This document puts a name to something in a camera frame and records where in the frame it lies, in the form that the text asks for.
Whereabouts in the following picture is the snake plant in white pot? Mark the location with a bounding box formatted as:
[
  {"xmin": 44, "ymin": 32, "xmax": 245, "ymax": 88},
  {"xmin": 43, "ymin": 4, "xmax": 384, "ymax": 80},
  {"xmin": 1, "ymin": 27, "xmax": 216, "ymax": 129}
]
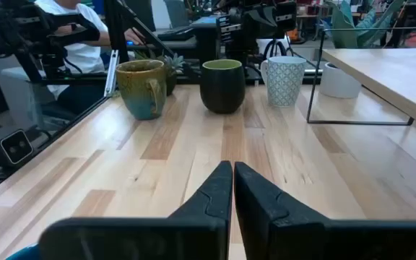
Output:
[{"xmin": 318, "ymin": 0, "xmax": 406, "ymax": 99}]

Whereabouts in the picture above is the small black table camera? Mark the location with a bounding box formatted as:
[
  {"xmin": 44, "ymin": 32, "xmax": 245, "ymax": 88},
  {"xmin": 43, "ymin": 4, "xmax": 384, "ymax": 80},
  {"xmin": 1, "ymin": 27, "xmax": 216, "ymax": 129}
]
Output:
[{"xmin": 0, "ymin": 129, "xmax": 35, "ymax": 169}]

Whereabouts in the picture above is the small succulent plant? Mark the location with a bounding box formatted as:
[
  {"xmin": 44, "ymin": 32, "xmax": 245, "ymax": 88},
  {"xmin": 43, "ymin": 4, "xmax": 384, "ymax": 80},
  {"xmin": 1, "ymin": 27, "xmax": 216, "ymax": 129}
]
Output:
[{"xmin": 162, "ymin": 53, "xmax": 186, "ymax": 97}]

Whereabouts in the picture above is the silver aluminium extrusion bar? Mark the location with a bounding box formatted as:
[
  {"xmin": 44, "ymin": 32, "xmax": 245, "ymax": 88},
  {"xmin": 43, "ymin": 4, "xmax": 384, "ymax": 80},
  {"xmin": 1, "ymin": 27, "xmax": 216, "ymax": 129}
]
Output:
[{"xmin": 103, "ymin": 49, "xmax": 120, "ymax": 98}]

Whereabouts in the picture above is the white lattice patterned mug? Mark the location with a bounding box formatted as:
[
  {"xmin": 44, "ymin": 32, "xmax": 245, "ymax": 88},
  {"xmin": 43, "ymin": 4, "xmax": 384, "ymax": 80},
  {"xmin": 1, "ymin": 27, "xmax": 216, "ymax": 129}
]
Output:
[{"xmin": 260, "ymin": 56, "xmax": 307, "ymax": 108}]

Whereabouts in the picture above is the grey office chair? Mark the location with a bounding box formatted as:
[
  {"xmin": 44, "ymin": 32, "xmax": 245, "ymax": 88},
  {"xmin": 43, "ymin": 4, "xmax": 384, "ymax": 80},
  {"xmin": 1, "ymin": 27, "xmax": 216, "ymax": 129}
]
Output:
[{"xmin": 162, "ymin": 0, "xmax": 191, "ymax": 29}]

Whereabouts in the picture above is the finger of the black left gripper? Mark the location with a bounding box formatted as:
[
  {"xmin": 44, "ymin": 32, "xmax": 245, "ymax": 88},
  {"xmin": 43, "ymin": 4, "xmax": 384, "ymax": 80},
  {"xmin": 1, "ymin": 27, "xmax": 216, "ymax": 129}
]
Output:
[
  {"xmin": 244, "ymin": 9, "xmax": 263, "ymax": 41},
  {"xmin": 261, "ymin": 9, "xmax": 278, "ymax": 40}
]

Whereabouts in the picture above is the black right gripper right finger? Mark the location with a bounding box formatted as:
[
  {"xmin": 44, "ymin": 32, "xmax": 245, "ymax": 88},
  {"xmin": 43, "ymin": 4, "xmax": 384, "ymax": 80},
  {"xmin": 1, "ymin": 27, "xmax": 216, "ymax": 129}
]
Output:
[{"xmin": 233, "ymin": 161, "xmax": 416, "ymax": 260}]

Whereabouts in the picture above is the dark green mug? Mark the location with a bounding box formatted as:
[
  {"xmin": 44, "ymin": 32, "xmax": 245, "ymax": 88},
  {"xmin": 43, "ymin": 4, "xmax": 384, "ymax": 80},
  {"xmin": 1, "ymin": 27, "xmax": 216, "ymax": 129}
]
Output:
[{"xmin": 199, "ymin": 58, "xmax": 246, "ymax": 115}]

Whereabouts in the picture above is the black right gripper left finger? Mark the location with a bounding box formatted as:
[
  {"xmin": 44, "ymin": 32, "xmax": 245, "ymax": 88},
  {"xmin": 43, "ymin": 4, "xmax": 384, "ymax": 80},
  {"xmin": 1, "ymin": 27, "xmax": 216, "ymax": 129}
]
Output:
[{"xmin": 38, "ymin": 160, "xmax": 233, "ymax": 260}]

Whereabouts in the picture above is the person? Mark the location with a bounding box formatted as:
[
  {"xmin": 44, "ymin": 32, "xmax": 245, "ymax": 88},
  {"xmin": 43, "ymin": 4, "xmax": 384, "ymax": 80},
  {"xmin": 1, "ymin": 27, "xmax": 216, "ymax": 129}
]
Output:
[{"xmin": 34, "ymin": 0, "xmax": 146, "ymax": 116}]

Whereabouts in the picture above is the olive teal glazed mug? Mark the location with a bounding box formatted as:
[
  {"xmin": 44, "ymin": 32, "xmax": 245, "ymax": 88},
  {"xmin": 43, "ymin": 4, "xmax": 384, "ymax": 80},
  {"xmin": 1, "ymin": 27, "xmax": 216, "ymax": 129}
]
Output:
[{"xmin": 116, "ymin": 59, "xmax": 168, "ymax": 121}]

